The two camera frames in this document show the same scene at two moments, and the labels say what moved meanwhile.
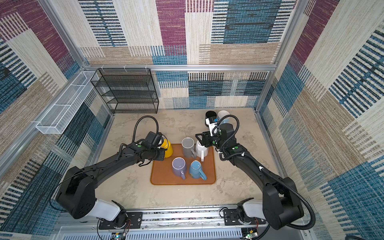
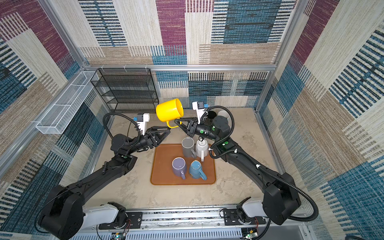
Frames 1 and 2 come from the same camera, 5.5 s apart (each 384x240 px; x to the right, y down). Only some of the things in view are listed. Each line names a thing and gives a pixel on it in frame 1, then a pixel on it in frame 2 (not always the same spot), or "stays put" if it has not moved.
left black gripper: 161,150 -> 148,140
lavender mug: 179,166 stays put
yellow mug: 166,144 -> 170,110
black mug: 210,114 stays put
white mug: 201,151 stays put
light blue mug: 222,113 stays put
